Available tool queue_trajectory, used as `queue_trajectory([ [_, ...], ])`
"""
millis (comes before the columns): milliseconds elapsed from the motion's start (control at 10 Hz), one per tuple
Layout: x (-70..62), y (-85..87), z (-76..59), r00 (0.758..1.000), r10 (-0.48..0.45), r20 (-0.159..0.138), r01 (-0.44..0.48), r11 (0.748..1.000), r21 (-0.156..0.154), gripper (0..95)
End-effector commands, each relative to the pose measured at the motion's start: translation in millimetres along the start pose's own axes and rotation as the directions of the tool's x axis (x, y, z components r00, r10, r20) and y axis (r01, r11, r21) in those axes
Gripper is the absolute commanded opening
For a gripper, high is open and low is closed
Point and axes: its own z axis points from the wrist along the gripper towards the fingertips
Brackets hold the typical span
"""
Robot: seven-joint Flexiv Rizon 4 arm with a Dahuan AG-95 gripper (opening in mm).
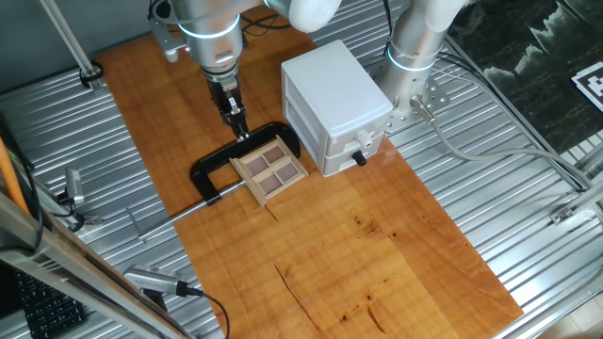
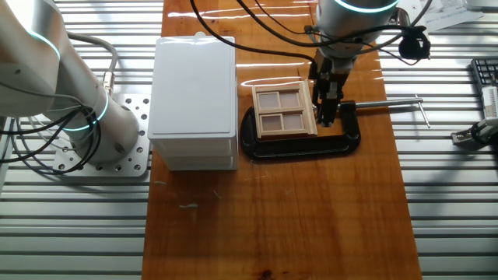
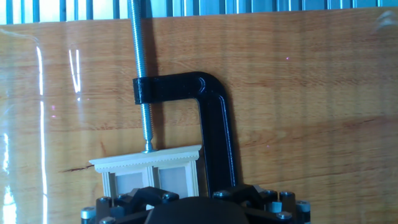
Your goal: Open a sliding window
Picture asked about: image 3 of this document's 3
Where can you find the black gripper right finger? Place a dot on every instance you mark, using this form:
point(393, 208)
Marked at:
point(236, 193)

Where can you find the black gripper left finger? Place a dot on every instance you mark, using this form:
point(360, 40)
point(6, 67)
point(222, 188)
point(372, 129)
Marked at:
point(136, 199)

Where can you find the small wooden compartment box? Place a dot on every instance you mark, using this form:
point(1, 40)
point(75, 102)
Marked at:
point(146, 157)

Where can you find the black C-clamp with silver screw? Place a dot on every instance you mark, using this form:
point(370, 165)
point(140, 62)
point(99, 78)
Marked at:
point(214, 124)

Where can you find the brown wooden board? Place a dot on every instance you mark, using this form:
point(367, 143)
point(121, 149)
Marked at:
point(311, 93)

